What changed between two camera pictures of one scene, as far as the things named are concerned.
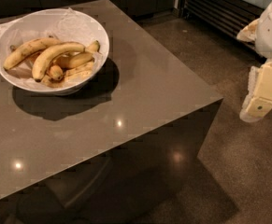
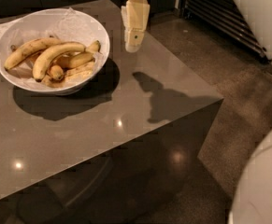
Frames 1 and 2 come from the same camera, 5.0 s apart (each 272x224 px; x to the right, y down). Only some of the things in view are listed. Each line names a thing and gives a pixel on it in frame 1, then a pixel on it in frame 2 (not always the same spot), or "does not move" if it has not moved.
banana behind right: (78, 59) does not move
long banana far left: (27, 49) does not move
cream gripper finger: (270, 85) -> (135, 17)
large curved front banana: (44, 57) does not move
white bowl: (64, 24) does not move
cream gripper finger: (244, 116) -> (134, 16)
